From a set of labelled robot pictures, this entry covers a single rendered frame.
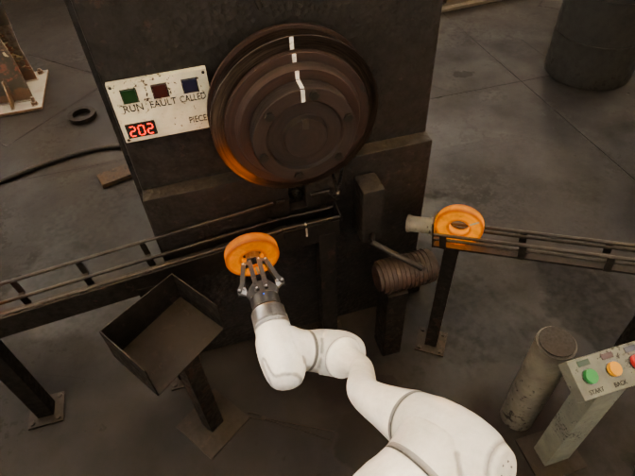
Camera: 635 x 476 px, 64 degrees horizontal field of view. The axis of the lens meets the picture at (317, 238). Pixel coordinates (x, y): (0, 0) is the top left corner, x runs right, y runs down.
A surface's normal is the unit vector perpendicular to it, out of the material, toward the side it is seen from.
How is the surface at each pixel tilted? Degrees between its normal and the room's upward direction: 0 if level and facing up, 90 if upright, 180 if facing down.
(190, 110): 90
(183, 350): 5
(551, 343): 0
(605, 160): 0
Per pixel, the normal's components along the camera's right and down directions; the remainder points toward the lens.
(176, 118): 0.28, 0.69
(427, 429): -0.29, -0.92
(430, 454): -0.17, -0.74
